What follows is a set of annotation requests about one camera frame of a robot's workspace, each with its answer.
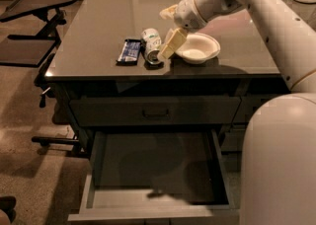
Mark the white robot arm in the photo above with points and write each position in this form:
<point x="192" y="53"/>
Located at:
<point x="278" y="165"/>

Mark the closed grey top drawer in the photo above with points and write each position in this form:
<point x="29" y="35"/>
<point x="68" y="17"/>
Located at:
<point x="131" y="111"/>

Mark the green white 7up can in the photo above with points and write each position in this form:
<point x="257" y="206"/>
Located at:
<point x="152" y="44"/>

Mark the open grey middle drawer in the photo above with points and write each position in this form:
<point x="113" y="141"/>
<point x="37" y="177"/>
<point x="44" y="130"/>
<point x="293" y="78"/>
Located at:
<point x="156" y="179"/>

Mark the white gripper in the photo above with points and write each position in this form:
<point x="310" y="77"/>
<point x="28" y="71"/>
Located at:
<point x="186" y="12"/>

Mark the white paper bowl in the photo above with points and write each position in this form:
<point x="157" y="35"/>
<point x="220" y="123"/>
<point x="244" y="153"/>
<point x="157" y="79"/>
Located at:
<point x="198" y="48"/>

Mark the black adjustable side stand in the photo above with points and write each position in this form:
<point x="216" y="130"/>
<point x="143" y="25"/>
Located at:
<point x="31" y="51"/>

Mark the grey desk cabinet frame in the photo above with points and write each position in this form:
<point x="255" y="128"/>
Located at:
<point x="68" y="90"/>

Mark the right grey drawer cabinet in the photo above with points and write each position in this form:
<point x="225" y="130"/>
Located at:
<point x="252" y="92"/>

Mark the black drawer handle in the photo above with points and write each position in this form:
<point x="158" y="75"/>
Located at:
<point x="156" y="114"/>

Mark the blue snack bag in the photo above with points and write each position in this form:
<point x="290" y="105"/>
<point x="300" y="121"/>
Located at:
<point x="130" y="52"/>

